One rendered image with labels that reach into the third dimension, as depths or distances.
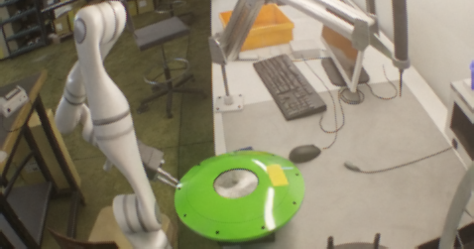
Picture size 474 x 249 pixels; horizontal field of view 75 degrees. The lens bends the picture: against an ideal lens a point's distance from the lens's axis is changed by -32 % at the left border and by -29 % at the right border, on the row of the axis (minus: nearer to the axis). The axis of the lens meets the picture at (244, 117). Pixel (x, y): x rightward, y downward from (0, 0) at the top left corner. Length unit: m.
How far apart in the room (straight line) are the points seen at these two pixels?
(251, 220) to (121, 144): 0.32
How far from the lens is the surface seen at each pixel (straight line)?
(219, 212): 0.92
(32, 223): 2.49
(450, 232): 0.56
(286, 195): 0.94
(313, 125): 1.42
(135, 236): 0.92
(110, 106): 0.77
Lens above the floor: 1.74
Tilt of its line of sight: 34 degrees down
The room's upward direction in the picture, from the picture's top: 9 degrees counter-clockwise
